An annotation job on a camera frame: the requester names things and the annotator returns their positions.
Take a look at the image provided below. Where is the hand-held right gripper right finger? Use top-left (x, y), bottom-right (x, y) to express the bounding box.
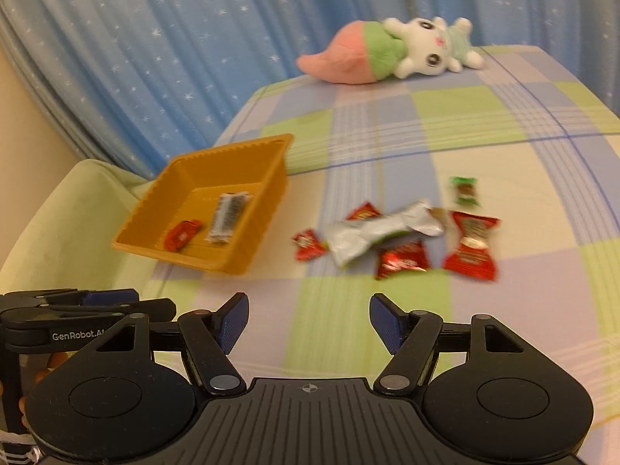
top-left (370, 293), bottom-right (531, 395)

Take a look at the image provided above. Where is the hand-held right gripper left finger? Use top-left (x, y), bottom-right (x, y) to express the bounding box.
top-left (82, 293), bottom-right (250, 395)

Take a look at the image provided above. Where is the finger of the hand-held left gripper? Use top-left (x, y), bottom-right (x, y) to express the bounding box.
top-left (0, 289), bottom-right (140, 307)
top-left (0, 299), bottom-right (177, 330)

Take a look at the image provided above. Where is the silver snack wrapper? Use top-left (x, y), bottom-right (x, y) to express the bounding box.
top-left (324, 198), bottom-right (445, 268)

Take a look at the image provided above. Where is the small red snack packet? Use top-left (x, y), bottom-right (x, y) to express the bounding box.
top-left (291, 227), bottom-right (330, 263)
top-left (165, 219), bottom-right (203, 253)
top-left (374, 239), bottom-right (432, 282)
top-left (345, 202), bottom-right (386, 224)

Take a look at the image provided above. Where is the large red candy packet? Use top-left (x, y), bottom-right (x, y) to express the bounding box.
top-left (442, 210), bottom-right (502, 282)

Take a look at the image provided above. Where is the orange plastic tray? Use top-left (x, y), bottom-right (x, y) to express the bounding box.
top-left (111, 133), bottom-right (295, 276)

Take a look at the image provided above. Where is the green snack packet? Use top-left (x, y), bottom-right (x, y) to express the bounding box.
top-left (449, 176), bottom-right (482, 208)

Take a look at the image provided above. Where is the person's left hand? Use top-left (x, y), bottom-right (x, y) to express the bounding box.
top-left (18, 353), bottom-right (67, 410)

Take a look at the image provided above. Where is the light green blanket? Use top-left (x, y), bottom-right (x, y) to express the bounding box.
top-left (0, 159), bottom-right (168, 296)

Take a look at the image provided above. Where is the silver black snack bar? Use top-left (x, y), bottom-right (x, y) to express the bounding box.
top-left (206, 191), bottom-right (253, 245)

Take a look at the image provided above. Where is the plaid bed sheet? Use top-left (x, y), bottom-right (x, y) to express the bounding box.
top-left (145, 45), bottom-right (620, 465)

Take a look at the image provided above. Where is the pink green rabbit plush toy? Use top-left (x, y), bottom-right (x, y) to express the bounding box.
top-left (296, 16), bottom-right (485, 85)

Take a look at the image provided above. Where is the blue star curtain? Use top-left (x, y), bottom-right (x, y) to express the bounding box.
top-left (0, 0), bottom-right (620, 180)

